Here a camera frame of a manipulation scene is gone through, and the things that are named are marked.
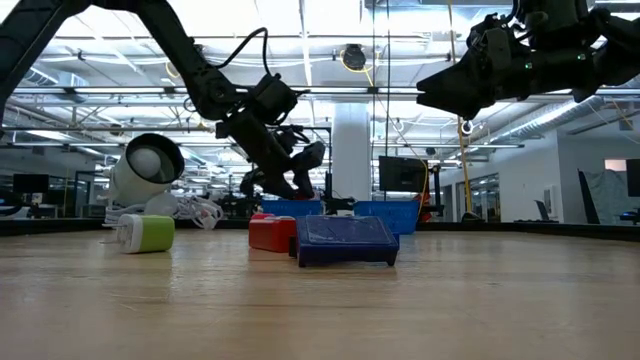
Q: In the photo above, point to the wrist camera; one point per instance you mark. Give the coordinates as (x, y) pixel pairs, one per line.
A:
(272, 97)
(550, 15)

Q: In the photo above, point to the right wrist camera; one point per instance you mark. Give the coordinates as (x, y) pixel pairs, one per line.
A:
(550, 15)

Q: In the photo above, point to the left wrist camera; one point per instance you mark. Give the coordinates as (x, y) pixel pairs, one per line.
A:
(272, 97)

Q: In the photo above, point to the black small display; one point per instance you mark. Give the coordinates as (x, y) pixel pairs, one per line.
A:
(293, 247)

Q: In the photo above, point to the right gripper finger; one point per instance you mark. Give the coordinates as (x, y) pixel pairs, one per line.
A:
(492, 45)
(460, 90)

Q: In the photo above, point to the grey tarp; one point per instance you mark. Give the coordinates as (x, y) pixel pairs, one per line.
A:
(612, 195)

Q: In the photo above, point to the small black monitor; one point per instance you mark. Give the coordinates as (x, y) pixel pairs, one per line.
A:
(30, 183)

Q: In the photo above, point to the dark blue small display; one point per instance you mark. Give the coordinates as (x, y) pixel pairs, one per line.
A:
(345, 242)

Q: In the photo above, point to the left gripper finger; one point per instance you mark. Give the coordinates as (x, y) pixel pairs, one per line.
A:
(282, 180)
(307, 159)

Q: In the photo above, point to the black desk monitor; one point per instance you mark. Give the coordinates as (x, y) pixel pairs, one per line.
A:
(402, 174)

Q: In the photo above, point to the white building column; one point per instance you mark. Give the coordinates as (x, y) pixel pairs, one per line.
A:
(352, 150)

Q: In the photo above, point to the dark leaning panel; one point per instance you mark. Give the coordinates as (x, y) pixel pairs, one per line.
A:
(587, 200)

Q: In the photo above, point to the blue plastic basket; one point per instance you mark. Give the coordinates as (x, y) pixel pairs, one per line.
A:
(387, 216)
(292, 208)

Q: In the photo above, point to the dark wall monitor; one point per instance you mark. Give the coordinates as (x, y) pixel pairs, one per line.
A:
(633, 177)

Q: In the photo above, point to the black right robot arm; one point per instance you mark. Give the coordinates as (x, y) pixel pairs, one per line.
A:
(620, 45)

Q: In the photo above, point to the black aluminium frame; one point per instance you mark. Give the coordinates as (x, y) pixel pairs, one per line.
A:
(500, 227)

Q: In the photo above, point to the long red wall charger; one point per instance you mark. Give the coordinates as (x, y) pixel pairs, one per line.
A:
(261, 216)

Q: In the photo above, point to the green white wall charger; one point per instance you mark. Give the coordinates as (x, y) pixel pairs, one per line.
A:
(155, 233)

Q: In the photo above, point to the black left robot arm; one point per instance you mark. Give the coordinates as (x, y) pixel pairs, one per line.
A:
(165, 35)

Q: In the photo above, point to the red USB charger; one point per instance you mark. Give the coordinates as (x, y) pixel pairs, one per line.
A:
(272, 235)

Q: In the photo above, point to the white cylindrical security camera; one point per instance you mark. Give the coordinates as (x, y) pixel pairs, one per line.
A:
(135, 185)

